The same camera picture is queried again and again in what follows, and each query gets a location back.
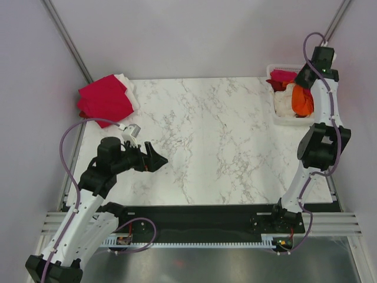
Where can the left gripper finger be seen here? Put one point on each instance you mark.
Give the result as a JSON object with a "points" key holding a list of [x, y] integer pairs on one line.
{"points": [[153, 165], [151, 154]]}

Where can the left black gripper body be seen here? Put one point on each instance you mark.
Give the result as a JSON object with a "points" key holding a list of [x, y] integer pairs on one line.
{"points": [[132, 158]]}

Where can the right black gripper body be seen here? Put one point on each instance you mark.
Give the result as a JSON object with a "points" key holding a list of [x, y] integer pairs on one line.
{"points": [[300, 80]]}

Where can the orange t shirt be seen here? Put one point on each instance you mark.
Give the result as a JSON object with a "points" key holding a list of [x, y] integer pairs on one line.
{"points": [[302, 101]]}

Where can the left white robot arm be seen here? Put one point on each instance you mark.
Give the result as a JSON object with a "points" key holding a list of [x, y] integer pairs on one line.
{"points": [[75, 241]]}

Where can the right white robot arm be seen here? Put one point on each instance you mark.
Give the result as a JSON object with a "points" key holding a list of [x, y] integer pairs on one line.
{"points": [[320, 149]]}

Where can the crumpled magenta t shirt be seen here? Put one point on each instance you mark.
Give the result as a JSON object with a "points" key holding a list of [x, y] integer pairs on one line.
{"points": [[282, 76]]}

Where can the dark red t shirt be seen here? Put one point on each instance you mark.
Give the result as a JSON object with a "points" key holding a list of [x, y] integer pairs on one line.
{"points": [[277, 85]]}

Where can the crumpled white t shirt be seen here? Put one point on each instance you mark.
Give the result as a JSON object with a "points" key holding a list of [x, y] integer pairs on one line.
{"points": [[283, 102]]}

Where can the white plastic basket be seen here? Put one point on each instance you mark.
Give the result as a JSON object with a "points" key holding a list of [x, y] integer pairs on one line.
{"points": [[286, 121]]}

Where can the folded magenta t shirt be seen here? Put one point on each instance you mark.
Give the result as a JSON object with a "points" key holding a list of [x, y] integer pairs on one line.
{"points": [[104, 99]]}

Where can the folded white t shirt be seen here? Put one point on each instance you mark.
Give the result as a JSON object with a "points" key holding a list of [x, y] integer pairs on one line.
{"points": [[130, 87]]}

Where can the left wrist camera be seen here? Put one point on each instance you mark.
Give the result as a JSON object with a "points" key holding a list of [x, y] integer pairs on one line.
{"points": [[129, 134]]}

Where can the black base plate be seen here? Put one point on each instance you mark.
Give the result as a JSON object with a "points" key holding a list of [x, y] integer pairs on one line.
{"points": [[198, 223]]}

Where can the white slotted cable duct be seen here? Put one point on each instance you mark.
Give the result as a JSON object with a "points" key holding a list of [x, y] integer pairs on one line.
{"points": [[266, 242]]}

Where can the aluminium frame rail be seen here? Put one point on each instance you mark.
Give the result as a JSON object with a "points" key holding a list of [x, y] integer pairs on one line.
{"points": [[52, 222]]}

